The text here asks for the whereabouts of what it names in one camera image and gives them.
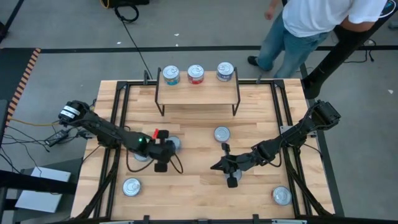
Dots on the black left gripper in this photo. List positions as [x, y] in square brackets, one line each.
[160, 152]

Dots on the black metal table frame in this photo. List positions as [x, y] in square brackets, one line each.
[121, 84]

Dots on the black frame clamp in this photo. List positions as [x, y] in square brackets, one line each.
[146, 219]
[146, 77]
[255, 219]
[259, 78]

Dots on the person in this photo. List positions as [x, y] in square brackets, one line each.
[311, 15]

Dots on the black mat with hazard stripe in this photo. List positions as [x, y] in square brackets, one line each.
[15, 68]

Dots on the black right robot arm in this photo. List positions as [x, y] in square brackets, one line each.
[295, 133]

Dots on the black metal beam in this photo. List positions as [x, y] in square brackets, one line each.
[31, 183]

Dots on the wooden shelf with black legs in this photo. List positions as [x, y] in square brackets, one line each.
[192, 95]

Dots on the black tower fan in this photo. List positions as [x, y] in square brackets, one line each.
[335, 59]

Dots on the small red tag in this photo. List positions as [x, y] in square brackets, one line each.
[155, 134]

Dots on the black floor box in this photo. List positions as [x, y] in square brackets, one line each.
[130, 2]

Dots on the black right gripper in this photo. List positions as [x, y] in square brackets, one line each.
[233, 161]

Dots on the black power brick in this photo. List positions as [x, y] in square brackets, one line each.
[56, 137]

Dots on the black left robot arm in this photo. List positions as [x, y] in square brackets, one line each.
[105, 132]

